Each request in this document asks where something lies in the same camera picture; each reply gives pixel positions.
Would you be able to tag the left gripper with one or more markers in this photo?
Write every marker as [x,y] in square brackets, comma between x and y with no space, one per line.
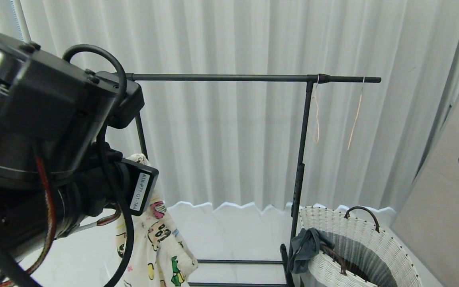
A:
[142,191]

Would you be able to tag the black clothes rack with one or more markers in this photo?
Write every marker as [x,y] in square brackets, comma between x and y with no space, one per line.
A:
[233,77]

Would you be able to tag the white curtain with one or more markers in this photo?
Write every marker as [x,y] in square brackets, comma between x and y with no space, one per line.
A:
[233,139]

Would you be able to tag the white laundry basket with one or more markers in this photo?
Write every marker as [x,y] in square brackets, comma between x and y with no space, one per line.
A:
[397,255]

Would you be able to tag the pink clothes hanger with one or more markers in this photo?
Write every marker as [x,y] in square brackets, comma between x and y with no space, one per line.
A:
[317,119]
[356,119]

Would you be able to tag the cream printed garment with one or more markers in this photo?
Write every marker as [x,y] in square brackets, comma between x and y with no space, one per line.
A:
[161,247]

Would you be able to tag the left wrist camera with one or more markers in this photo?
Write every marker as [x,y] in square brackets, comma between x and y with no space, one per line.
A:
[130,99]

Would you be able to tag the dark grey garment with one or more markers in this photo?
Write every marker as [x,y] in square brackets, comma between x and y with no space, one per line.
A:
[305,247]

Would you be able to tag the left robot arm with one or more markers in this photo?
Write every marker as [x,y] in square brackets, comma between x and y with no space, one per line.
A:
[34,99]

